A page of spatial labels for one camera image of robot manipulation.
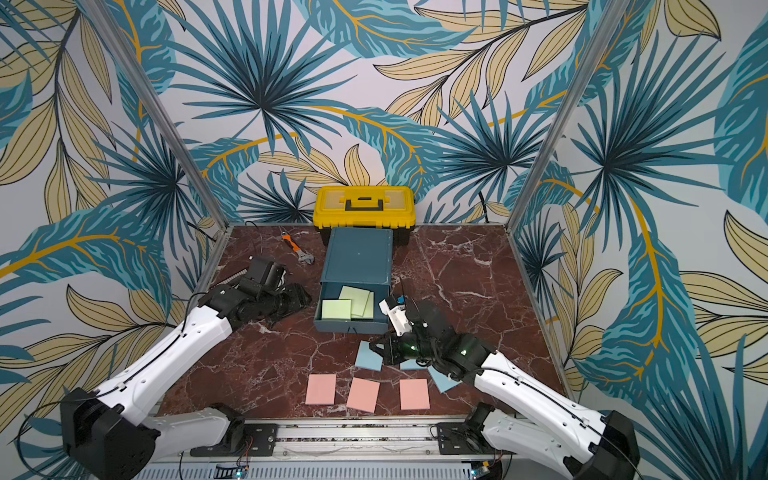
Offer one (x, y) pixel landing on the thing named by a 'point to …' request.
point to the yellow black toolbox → (372, 207)
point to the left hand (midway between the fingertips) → (304, 306)
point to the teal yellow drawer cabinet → (356, 277)
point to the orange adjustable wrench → (301, 255)
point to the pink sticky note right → (414, 394)
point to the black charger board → (238, 274)
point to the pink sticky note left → (321, 389)
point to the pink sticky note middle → (363, 395)
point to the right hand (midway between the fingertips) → (369, 346)
